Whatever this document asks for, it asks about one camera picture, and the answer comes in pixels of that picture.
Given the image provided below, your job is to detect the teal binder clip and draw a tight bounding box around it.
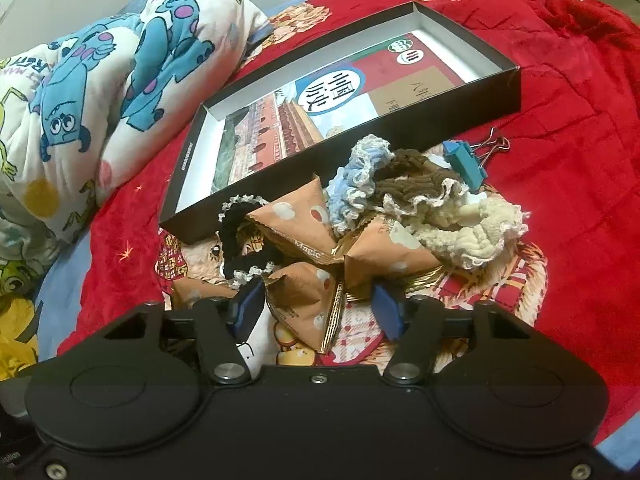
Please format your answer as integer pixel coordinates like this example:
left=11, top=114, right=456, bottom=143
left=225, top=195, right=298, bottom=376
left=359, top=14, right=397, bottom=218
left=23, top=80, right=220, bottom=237
left=442, top=141, right=487, bottom=193

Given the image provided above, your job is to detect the black shallow cardboard box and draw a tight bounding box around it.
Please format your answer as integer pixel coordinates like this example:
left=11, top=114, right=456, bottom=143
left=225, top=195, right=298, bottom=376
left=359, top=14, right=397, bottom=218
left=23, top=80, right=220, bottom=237
left=160, top=2, right=521, bottom=244

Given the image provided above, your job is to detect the red plush blanket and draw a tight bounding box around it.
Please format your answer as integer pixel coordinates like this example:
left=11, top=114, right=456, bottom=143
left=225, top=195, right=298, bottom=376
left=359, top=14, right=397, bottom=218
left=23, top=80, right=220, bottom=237
left=57, top=0, right=640, bottom=449

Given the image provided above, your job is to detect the white monster cartoon quilt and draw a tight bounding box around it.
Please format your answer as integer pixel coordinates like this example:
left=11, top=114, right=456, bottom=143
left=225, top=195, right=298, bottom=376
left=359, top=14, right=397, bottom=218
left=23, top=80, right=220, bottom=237
left=1, top=0, right=271, bottom=379

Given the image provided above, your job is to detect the cream crochet scrunchie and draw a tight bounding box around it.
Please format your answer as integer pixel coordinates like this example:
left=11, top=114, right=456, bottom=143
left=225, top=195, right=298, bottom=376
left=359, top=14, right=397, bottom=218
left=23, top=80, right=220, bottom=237
left=381, top=183, right=529, bottom=270

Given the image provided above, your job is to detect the black crochet scrunchie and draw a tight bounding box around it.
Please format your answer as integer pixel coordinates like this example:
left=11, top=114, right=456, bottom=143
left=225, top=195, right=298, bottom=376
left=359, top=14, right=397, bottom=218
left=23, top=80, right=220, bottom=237
left=218, top=195, right=283, bottom=289

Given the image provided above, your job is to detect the light blue crochet scrunchie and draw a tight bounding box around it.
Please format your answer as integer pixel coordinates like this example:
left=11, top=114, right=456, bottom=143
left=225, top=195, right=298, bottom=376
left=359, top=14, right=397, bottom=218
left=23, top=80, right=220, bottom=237
left=324, top=134, right=395, bottom=237

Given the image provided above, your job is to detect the Chinese history textbook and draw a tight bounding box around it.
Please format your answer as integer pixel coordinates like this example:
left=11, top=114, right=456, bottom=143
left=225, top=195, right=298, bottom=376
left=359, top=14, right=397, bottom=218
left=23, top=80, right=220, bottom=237
left=212, top=29, right=476, bottom=192

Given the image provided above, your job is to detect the brown triangular snack packet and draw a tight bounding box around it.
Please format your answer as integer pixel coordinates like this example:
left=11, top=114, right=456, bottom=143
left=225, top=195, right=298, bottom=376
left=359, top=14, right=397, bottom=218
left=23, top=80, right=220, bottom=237
left=343, top=214, right=440, bottom=289
left=265, top=261, right=344, bottom=354
left=247, top=177, right=341, bottom=266

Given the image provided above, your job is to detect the brown crochet scrunchie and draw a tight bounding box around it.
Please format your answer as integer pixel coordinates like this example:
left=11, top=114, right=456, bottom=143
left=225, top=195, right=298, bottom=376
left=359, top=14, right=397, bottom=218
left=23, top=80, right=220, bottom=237
left=371, top=148, right=463, bottom=205

